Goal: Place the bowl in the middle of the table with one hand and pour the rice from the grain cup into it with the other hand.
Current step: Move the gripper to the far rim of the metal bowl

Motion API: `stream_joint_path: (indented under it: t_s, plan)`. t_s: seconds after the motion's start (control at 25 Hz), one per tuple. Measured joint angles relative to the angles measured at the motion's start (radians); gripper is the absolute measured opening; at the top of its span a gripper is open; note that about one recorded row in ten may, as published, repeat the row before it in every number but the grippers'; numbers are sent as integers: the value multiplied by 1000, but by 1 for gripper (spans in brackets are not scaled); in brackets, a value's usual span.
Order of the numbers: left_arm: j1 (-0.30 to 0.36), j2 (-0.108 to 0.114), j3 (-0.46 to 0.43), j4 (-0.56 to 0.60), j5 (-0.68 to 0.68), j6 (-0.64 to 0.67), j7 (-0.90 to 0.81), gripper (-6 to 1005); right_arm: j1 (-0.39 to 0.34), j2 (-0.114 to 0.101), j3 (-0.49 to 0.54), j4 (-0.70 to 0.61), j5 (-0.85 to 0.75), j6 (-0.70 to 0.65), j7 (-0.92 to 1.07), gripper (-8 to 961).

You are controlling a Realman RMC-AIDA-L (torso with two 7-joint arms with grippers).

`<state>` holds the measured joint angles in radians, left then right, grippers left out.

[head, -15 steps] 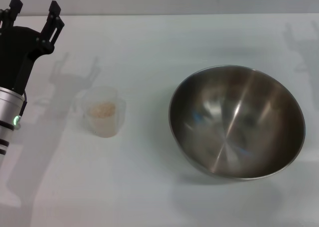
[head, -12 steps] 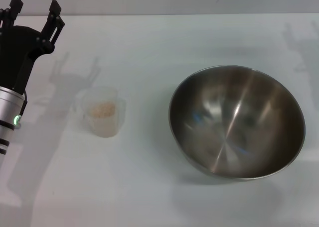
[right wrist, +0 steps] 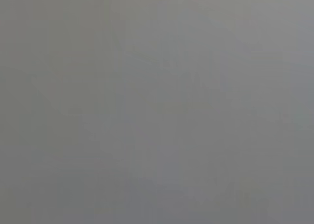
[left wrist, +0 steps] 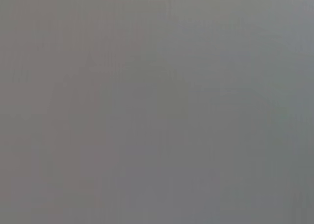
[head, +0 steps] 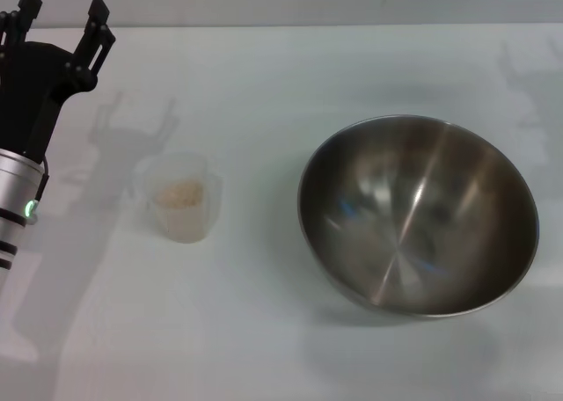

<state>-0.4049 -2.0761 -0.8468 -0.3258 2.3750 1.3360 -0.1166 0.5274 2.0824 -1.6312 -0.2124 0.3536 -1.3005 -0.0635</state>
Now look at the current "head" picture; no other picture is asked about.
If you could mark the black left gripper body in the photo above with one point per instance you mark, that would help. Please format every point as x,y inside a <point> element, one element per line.
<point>31,93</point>

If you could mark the stainless steel mixing bowl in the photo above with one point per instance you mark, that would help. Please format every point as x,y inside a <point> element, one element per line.
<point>418,225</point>

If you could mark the white rice grains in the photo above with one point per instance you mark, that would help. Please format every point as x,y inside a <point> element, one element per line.
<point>180,193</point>

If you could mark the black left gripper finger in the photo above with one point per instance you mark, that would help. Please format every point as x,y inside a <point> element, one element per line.
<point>24,18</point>
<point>90,53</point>

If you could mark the clear plastic measuring cup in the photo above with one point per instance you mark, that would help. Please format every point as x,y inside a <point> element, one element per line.
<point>184,225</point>

